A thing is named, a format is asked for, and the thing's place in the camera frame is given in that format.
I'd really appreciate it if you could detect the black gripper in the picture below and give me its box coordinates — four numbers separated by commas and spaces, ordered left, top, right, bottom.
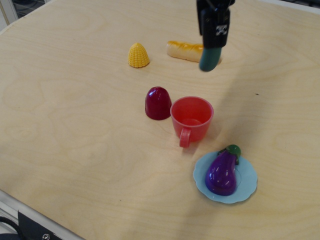
196, 0, 235, 49

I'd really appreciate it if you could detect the green toy cucumber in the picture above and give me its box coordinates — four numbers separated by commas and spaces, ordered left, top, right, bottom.
199, 47, 222, 72

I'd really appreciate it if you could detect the red plastic cup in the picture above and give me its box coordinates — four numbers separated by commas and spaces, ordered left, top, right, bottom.
170, 96, 214, 148

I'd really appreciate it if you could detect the toy bread loaf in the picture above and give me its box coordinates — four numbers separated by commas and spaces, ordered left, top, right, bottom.
166, 40, 222, 64

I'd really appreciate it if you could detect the yellow toy corn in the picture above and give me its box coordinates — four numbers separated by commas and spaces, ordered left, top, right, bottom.
128, 42, 150, 68

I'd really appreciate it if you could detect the dark red toy dome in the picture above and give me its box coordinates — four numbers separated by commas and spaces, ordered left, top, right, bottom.
145, 86, 172, 121

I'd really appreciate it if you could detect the purple toy eggplant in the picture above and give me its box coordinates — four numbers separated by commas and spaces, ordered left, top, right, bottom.
205, 144, 242, 196

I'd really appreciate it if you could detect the light blue plate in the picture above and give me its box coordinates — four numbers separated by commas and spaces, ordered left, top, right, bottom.
193, 151, 258, 204

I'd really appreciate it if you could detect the aluminium table frame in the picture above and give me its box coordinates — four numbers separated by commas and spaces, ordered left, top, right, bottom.
0, 191, 82, 240

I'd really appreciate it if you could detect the black corner bracket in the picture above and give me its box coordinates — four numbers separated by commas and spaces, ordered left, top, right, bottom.
17, 211, 63, 240

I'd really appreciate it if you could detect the black cable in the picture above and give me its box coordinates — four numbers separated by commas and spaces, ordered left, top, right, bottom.
0, 215, 23, 240

